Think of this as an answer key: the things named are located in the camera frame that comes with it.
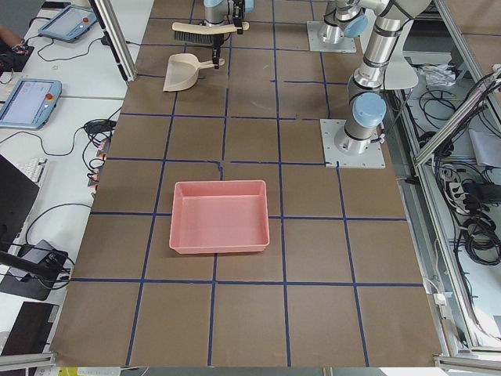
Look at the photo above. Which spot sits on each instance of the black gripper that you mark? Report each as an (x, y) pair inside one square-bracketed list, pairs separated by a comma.
[(237, 11), (216, 52)]

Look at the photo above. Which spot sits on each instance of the pink plastic bin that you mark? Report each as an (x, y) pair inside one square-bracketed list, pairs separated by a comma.
[(211, 217)]

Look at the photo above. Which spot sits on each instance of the far blue teach pendant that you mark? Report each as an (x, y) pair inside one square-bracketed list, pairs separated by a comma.
[(69, 24)]

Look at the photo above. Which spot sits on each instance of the black monitor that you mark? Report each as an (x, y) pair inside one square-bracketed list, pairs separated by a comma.
[(18, 194)]

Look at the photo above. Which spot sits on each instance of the beige hand brush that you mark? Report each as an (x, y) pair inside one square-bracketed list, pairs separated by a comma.
[(200, 34)]

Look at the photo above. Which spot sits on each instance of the aluminium frame post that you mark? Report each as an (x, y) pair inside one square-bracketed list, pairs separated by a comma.
[(113, 34)]

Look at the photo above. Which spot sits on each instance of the beige plastic dustpan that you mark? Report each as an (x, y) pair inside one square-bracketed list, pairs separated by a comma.
[(183, 70)]

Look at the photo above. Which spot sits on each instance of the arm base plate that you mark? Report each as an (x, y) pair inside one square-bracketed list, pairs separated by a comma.
[(341, 151), (325, 38)]

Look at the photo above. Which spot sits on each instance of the near blue teach pendant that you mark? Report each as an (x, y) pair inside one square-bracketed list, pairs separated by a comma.
[(31, 103)]

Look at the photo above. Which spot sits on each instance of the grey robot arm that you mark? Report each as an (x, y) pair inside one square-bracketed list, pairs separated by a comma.
[(347, 19), (220, 13)]

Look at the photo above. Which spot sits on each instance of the blue teach pendant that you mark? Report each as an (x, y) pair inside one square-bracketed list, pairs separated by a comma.
[(69, 24), (31, 103)]

